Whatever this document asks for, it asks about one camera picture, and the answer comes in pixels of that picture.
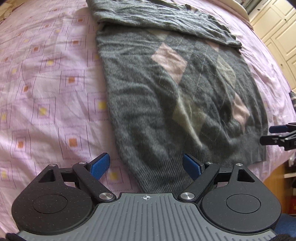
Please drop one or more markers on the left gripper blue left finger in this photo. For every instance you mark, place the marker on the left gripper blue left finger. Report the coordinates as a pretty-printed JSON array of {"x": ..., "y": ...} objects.
[{"x": 88, "y": 175}]

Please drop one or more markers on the beige quilted duvet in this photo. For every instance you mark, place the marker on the beige quilted duvet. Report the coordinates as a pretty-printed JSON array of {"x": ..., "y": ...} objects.
[{"x": 238, "y": 8}]

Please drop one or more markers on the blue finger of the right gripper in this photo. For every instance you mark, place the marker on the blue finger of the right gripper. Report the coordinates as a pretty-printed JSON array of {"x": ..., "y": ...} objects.
[
  {"x": 287, "y": 128},
  {"x": 287, "y": 141}
]

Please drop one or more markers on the cream wardrobe doors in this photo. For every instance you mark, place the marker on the cream wardrobe doors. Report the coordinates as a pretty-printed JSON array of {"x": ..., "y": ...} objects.
[{"x": 274, "y": 24}]

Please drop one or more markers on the grey argyle knit sweater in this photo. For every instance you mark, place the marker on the grey argyle knit sweater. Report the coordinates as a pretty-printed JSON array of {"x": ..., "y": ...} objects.
[{"x": 176, "y": 84}]

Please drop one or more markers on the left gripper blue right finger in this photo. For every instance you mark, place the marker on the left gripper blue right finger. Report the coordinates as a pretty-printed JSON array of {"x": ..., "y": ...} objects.
[{"x": 203, "y": 176}]

